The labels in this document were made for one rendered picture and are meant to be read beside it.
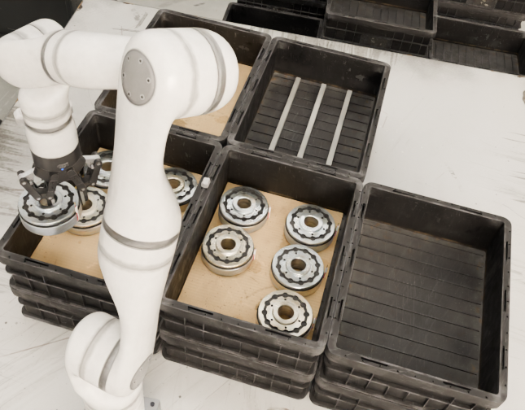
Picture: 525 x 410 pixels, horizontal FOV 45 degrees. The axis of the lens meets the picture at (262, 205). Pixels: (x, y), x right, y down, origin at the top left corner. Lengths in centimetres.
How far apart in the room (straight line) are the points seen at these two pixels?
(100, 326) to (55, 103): 32
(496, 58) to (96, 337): 217
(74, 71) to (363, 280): 73
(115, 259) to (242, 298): 50
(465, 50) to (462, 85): 74
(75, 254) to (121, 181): 60
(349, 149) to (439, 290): 40
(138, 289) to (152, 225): 9
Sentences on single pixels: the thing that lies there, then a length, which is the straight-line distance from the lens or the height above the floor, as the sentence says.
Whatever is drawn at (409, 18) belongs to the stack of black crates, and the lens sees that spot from 261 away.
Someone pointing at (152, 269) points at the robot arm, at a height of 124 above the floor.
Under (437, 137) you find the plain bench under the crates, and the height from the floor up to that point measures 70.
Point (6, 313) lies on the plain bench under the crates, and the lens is 140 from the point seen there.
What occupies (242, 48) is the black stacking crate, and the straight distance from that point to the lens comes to 165.
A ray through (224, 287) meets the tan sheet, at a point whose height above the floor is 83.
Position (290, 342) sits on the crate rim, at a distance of 107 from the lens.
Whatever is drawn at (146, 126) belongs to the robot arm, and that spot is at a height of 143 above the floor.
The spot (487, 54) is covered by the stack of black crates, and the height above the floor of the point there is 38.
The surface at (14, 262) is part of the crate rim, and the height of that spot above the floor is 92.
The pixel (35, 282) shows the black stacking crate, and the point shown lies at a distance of 124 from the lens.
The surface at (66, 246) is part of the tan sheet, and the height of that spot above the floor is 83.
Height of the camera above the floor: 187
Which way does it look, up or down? 51 degrees down
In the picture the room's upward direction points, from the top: 8 degrees clockwise
